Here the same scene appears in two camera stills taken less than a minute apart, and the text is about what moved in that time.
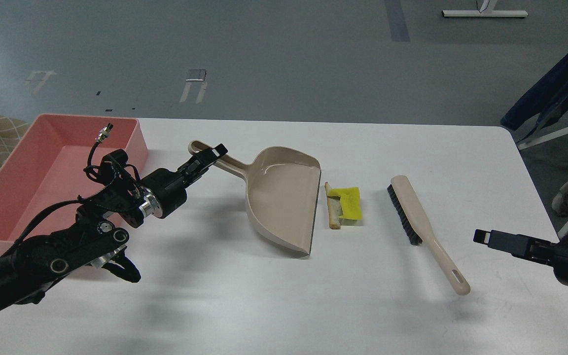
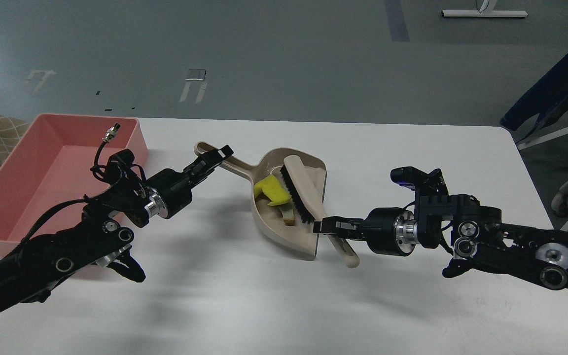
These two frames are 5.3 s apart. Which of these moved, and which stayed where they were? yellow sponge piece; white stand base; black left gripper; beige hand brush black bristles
Moved: beige hand brush black bristles; yellow sponge piece
Stayed: black left gripper; white stand base
